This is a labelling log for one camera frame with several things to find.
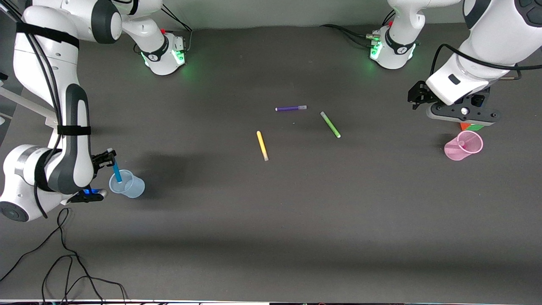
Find black left arm base cables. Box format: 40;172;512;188
320;9;396;50

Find black right arm base cables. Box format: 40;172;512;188
160;3;194;52

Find green marker pen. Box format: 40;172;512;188
320;111;341;139

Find yellow marker pen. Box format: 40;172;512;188
256;130;269;161

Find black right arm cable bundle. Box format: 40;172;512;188
0;4;68;221

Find thin black loose cable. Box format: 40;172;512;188
0;207;128;305

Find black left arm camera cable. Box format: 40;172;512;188
429;43;542;82

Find blue marker pen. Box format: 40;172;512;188
107;147;123;184

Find translucent blue plastic cup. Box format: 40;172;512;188
109;169;145;199

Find white stand with pole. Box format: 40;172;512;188
0;87;61;148

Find translucent pink plastic cup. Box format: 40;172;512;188
444;130;484;161

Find black arm base cables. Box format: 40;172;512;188
160;3;194;52
320;9;396;50

